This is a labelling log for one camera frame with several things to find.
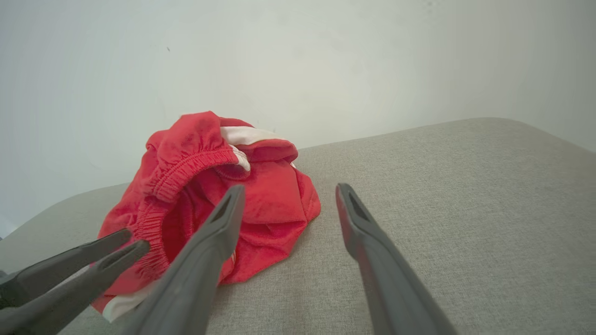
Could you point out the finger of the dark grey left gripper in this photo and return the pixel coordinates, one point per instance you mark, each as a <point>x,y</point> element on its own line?
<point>60,265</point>
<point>65,298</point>

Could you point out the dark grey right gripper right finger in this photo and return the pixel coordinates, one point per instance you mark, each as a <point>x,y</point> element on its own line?
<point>386,274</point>

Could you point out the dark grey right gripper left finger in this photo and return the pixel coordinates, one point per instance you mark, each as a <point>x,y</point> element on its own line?
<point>186,279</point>

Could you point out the red and white jersey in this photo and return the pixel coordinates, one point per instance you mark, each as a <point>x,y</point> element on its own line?
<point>279,204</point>

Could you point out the red shorts with white band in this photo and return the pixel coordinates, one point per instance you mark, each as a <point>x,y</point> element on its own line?
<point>186,144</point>

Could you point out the grey fabric sofa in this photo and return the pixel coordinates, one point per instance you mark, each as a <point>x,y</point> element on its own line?
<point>465,209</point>

